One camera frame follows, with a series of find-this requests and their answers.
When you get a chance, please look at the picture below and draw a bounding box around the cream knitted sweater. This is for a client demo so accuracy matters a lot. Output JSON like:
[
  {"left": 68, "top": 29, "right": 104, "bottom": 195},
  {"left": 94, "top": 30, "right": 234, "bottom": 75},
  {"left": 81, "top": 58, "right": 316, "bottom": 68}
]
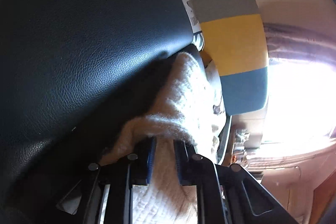
[{"left": 100, "top": 52, "right": 221, "bottom": 223}]

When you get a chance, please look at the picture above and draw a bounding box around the black leather sofa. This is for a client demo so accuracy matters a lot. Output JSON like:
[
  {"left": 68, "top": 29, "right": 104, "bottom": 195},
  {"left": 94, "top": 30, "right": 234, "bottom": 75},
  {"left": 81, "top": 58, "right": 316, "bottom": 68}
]
[{"left": 1, "top": 0, "right": 193, "bottom": 223}]

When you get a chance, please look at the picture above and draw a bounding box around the grey yellow blue chair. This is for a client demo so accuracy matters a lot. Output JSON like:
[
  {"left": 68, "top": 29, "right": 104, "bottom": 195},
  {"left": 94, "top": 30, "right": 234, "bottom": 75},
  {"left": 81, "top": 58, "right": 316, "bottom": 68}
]
[{"left": 191, "top": 0, "right": 268, "bottom": 116}]

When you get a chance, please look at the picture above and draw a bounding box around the brown curtain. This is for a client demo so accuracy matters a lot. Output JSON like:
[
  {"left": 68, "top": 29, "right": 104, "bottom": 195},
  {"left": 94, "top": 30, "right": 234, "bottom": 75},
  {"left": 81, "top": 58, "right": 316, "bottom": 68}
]
[{"left": 263, "top": 23, "right": 336, "bottom": 67}]

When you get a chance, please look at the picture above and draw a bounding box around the white printed pillow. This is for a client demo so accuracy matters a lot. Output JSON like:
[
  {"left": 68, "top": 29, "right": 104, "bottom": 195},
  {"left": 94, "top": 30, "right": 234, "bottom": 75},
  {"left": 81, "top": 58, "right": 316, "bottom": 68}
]
[{"left": 182, "top": 0, "right": 226, "bottom": 115}]

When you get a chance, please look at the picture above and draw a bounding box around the window with frame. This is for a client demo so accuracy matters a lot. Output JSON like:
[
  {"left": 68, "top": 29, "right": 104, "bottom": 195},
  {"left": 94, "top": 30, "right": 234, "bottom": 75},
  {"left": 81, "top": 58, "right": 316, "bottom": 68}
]
[{"left": 260, "top": 58, "right": 335, "bottom": 156}]

